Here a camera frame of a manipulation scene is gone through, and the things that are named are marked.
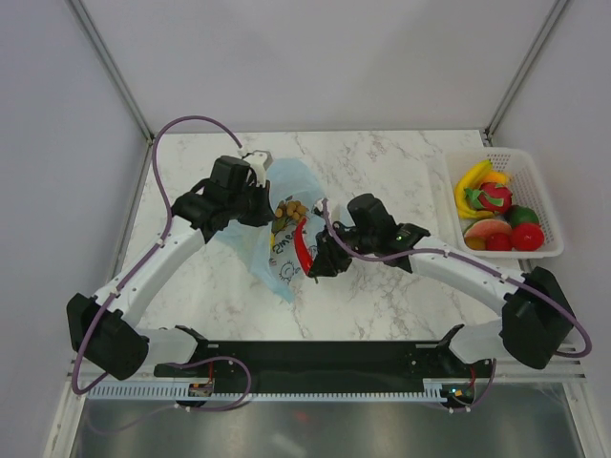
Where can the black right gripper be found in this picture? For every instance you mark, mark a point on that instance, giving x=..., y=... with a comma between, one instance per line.
x=328, y=260

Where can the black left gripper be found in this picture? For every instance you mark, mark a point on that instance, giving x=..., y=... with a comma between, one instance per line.
x=264, y=214

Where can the brown fake longan bunch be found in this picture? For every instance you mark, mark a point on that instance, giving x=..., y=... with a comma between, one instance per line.
x=290, y=212

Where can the light blue plastic bag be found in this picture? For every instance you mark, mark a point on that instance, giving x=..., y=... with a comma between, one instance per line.
x=268, y=252

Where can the red fake chili pepper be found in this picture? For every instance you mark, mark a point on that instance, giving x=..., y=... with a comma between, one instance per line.
x=303, y=255

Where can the yellow fake banana bunch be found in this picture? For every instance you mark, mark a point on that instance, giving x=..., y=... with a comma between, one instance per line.
x=470, y=180

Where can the small red fake fruit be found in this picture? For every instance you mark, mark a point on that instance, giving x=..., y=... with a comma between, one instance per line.
x=499, y=242

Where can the green fake mango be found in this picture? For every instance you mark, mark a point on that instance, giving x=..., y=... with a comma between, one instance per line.
x=517, y=214

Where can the red fake apple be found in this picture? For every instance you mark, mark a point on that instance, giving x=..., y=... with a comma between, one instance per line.
x=527, y=236

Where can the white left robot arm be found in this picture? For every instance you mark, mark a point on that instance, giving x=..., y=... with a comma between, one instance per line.
x=104, y=327

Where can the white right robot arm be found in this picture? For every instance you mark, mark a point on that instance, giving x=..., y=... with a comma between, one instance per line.
x=533, y=316

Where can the fake watermelon slice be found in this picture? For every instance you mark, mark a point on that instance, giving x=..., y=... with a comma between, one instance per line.
x=484, y=228

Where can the red fake dragon fruit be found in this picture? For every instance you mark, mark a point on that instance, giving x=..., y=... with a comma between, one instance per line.
x=490, y=196

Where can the orange fake peach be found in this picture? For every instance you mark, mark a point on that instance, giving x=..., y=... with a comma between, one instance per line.
x=497, y=177

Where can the white plastic fruit basket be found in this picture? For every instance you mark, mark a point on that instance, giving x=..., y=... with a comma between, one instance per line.
x=528, y=190

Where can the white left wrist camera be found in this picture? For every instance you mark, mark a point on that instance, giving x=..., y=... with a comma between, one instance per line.
x=259, y=161

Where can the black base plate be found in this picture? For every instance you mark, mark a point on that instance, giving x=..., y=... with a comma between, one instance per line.
x=343, y=366

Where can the white slotted cable duct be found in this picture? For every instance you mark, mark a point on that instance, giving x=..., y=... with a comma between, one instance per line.
x=188, y=392

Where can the left aluminium corner post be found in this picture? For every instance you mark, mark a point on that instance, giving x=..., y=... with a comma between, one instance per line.
x=94, y=37

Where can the aluminium corner post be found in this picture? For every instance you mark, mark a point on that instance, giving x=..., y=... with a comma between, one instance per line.
x=94, y=37
x=525, y=67

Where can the right aluminium corner post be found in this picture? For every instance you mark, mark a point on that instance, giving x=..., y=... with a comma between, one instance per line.
x=525, y=67

